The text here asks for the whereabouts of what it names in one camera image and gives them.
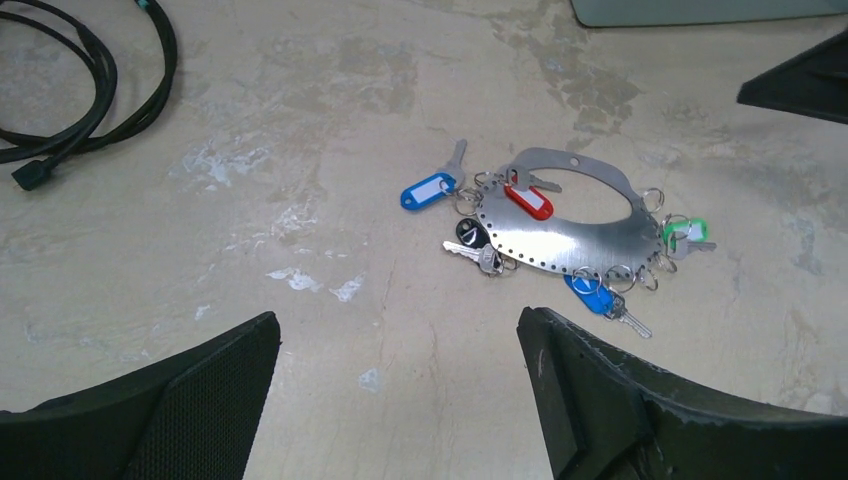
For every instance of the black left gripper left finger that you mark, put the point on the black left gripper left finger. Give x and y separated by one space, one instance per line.
193 415

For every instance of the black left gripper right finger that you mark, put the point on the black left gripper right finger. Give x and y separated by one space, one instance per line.
608 414

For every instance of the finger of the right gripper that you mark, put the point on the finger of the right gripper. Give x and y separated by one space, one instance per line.
811 84

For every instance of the key with green tag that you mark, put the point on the key with green tag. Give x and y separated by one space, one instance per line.
683 236

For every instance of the green plastic toolbox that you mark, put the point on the green plastic toolbox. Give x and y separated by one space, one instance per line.
644 13

